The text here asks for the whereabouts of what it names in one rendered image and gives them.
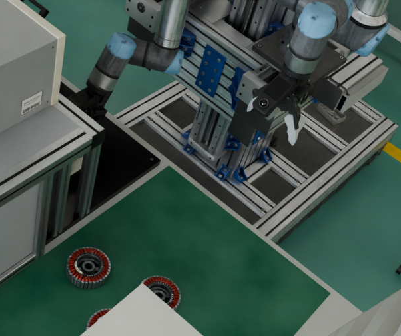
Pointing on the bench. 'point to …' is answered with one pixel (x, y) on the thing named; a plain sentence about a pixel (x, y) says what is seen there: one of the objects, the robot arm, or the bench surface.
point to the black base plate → (108, 169)
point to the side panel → (12, 238)
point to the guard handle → (40, 9)
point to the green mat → (112, 250)
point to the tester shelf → (32, 153)
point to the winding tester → (14, 65)
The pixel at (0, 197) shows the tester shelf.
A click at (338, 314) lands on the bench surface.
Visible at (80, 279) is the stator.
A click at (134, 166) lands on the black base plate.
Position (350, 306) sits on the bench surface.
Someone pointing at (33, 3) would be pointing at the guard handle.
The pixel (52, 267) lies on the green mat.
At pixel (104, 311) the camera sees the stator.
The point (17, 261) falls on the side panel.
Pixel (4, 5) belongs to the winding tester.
